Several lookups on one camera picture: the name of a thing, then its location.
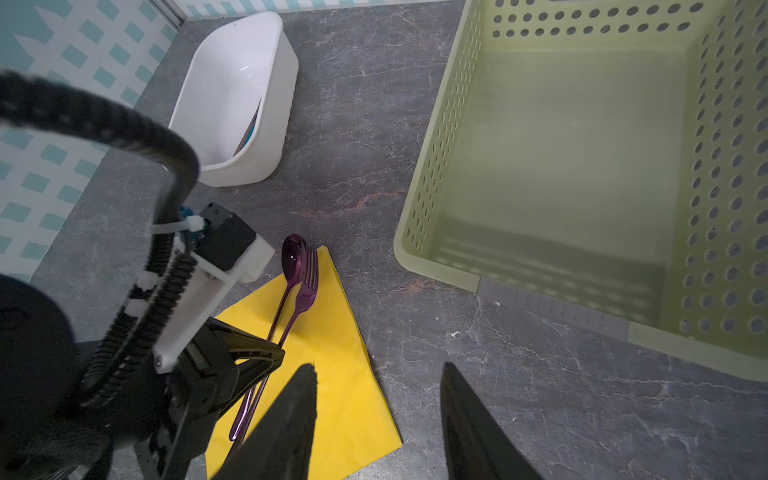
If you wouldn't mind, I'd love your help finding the purple metal fork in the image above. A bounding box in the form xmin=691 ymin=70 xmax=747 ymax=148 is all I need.
xmin=229 ymin=247 xmax=319 ymax=453

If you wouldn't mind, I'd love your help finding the purple metal spoon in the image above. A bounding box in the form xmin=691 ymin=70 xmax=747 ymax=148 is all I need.
xmin=267 ymin=233 xmax=309 ymax=341

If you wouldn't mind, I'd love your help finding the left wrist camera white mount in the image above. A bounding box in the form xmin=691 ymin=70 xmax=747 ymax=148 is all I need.
xmin=153 ymin=203 xmax=275 ymax=374

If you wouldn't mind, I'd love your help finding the yellow paper napkin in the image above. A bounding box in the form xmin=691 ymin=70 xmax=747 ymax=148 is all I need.
xmin=205 ymin=246 xmax=403 ymax=479

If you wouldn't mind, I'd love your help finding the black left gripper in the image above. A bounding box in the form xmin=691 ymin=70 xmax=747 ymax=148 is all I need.
xmin=134 ymin=317 xmax=285 ymax=479

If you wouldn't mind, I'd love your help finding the green perforated plastic basket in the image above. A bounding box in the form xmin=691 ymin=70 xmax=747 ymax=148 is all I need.
xmin=394 ymin=0 xmax=767 ymax=382

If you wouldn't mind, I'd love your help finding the white plastic tub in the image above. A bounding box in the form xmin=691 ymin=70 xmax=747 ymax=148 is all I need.
xmin=169 ymin=11 xmax=299 ymax=187

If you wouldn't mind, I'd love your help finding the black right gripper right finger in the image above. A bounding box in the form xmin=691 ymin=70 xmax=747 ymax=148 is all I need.
xmin=440 ymin=362 xmax=541 ymax=479

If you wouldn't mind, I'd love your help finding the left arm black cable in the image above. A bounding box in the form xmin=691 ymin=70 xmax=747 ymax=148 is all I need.
xmin=0 ymin=70 xmax=201 ymax=409

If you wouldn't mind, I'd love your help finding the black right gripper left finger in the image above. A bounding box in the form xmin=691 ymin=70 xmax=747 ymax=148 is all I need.
xmin=213 ymin=364 xmax=317 ymax=480

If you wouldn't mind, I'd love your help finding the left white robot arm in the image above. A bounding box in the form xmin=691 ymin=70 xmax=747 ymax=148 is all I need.
xmin=1 ymin=276 xmax=284 ymax=479

